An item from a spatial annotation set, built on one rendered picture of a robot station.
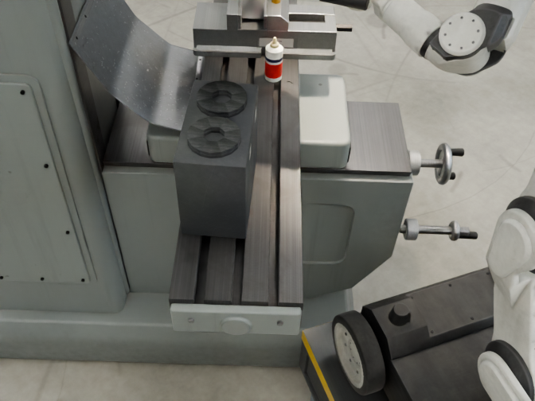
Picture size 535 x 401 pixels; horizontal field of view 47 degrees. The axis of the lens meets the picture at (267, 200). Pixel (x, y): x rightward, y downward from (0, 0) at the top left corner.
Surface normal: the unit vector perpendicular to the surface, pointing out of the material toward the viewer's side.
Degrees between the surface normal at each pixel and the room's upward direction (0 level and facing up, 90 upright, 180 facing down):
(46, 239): 89
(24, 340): 63
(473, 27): 42
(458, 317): 0
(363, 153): 0
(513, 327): 90
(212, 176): 90
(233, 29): 90
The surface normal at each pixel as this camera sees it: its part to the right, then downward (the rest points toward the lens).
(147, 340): 0.00, 0.37
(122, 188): -0.02, 0.74
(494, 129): 0.03, -0.67
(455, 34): -0.40, -0.11
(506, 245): -0.94, 0.24
